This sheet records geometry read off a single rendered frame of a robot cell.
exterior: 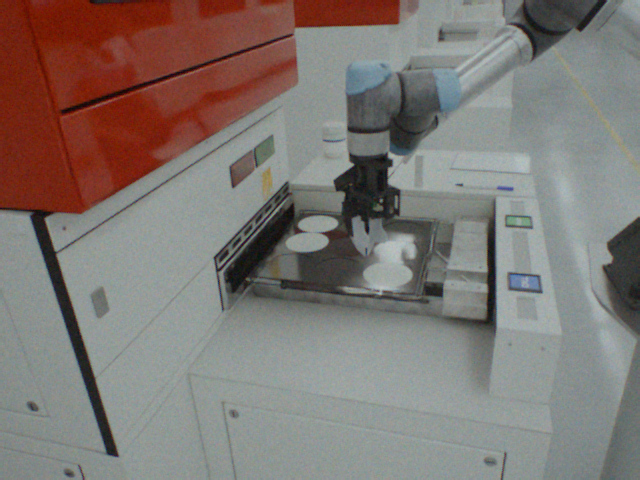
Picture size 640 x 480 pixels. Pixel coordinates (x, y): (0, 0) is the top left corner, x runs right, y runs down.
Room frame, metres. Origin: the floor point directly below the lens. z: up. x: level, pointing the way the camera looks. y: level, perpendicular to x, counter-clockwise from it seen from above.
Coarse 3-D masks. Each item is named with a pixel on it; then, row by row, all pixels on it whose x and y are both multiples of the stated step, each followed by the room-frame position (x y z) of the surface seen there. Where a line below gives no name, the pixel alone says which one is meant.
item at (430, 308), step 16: (256, 288) 1.02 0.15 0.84; (272, 288) 1.01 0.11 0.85; (288, 288) 1.00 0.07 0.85; (304, 288) 1.00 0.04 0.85; (336, 304) 0.97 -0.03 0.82; (352, 304) 0.96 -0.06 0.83; (368, 304) 0.94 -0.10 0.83; (384, 304) 0.93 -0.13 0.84; (400, 304) 0.92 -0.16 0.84; (416, 304) 0.91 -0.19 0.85; (432, 304) 0.91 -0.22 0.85; (464, 320) 0.88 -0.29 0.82; (480, 320) 0.87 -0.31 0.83
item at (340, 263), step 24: (336, 216) 1.26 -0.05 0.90; (336, 240) 1.13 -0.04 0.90; (408, 240) 1.10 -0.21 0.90; (264, 264) 1.03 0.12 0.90; (288, 264) 1.02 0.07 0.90; (312, 264) 1.01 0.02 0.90; (336, 264) 1.01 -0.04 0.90; (360, 264) 1.00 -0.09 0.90; (408, 264) 0.99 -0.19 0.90; (384, 288) 0.90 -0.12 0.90; (408, 288) 0.89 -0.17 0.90
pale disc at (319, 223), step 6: (312, 216) 1.27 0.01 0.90; (318, 216) 1.27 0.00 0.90; (324, 216) 1.27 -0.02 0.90; (300, 222) 1.24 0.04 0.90; (306, 222) 1.24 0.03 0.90; (312, 222) 1.24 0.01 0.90; (318, 222) 1.23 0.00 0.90; (324, 222) 1.23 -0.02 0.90; (330, 222) 1.23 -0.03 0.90; (336, 222) 1.23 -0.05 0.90; (300, 228) 1.20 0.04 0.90; (306, 228) 1.20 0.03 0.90; (312, 228) 1.20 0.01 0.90; (318, 228) 1.20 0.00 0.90; (324, 228) 1.20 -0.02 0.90; (330, 228) 1.19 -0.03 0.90
